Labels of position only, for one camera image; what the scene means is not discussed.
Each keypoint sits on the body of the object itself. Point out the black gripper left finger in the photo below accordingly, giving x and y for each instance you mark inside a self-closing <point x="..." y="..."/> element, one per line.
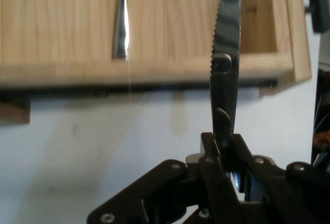
<point x="154" y="190"/>

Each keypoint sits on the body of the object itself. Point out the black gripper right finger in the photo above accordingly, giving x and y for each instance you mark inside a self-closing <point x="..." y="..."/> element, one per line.
<point x="283" y="195"/>

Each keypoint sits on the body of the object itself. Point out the steel serrated table knife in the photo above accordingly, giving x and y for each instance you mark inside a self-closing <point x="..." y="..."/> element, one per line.
<point x="228" y="28"/>

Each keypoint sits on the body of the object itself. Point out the steel fork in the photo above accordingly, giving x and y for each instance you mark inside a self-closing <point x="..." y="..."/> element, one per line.
<point x="120" y="33"/>

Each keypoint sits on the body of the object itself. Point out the dark wooden drawer cabinet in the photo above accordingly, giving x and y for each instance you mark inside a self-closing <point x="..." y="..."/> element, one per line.
<point x="13" y="112"/>

